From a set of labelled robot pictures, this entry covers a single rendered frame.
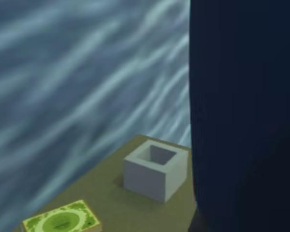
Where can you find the green playing card box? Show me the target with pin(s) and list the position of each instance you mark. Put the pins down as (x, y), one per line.
(62, 221)

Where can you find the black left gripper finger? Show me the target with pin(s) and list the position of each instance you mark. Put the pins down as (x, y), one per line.
(268, 198)

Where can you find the dark blue ribbed object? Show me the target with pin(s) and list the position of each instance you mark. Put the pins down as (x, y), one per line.
(236, 72)

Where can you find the grey open square box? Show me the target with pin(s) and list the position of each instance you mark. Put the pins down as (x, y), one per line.
(147, 178)

